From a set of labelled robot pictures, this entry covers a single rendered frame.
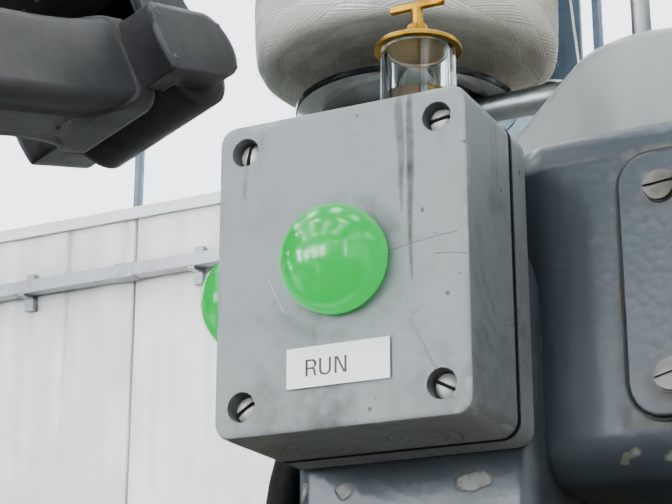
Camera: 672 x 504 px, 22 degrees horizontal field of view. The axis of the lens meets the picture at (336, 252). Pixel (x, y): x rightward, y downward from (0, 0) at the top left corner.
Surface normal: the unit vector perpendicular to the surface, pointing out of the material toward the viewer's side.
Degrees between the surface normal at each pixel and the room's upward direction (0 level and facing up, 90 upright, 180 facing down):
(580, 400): 90
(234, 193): 90
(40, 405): 90
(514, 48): 178
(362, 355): 90
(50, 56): 77
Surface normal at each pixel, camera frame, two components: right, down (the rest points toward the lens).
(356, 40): 0.02, 0.95
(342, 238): 0.03, -0.37
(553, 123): -0.98, -0.07
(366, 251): 0.45, -0.20
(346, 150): -0.44, -0.29
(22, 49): 0.80, -0.40
